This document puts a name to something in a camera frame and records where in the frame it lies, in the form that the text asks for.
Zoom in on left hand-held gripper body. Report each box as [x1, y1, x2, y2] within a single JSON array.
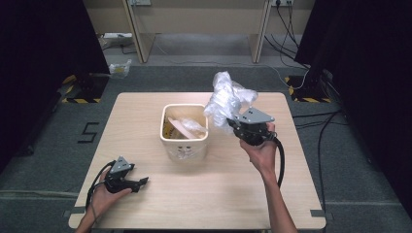
[[104, 155, 135, 194]]

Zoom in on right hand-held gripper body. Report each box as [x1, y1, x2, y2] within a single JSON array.
[[233, 107, 276, 147]]

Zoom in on clear plastic bag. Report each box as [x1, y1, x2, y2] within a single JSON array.
[[203, 71, 259, 135]]

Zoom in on cream square bin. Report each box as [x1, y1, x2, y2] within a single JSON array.
[[159, 103, 210, 163]]

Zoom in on person's left hand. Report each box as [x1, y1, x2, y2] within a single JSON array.
[[86, 171, 132, 221]]

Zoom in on person's right hand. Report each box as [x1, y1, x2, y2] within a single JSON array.
[[239, 122, 278, 178]]

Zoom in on small clear plastic wrap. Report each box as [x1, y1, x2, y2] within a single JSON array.
[[179, 117, 208, 135]]

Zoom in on yellow packet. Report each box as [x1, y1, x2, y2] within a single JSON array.
[[162, 117, 178, 140]]

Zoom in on pale wooden spatula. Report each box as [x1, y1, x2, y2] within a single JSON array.
[[167, 116, 198, 140]]

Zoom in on stand base with hazard tape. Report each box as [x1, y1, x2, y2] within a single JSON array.
[[61, 73, 110, 105], [285, 75, 333, 104]]

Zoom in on clear bag with yellow contents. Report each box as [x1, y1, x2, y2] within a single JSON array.
[[109, 58, 133, 80]]

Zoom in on black curtain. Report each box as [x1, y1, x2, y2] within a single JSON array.
[[0, 0, 110, 173], [294, 0, 412, 221]]

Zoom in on white power strip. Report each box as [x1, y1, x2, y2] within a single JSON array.
[[103, 32, 134, 40]]

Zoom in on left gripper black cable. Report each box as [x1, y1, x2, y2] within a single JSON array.
[[85, 160, 116, 210]]

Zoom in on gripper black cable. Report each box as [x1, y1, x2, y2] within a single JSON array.
[[271, 135, 286, 188], [85, 160, 116, 210]]

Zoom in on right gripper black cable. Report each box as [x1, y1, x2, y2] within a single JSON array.
[[271, 135, 286, 188]]

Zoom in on black floor cables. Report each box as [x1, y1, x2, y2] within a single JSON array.
[[292, 110, 349, 215]]

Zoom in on black wall cables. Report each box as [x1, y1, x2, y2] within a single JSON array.
[[263, 0, 312, 69]]

